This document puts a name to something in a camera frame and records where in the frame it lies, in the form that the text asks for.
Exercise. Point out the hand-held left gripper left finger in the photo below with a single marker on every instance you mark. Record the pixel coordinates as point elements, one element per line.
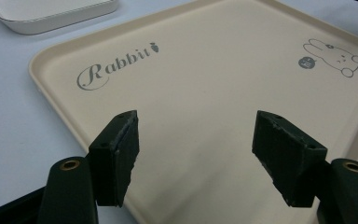
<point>113,161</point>

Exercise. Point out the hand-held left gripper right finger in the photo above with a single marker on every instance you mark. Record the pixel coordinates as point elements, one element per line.
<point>287,155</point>

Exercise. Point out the beige tray with animal print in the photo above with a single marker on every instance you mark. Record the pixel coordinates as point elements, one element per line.
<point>205,93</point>

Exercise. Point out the white tray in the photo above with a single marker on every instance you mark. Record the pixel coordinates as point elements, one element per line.
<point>43,14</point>

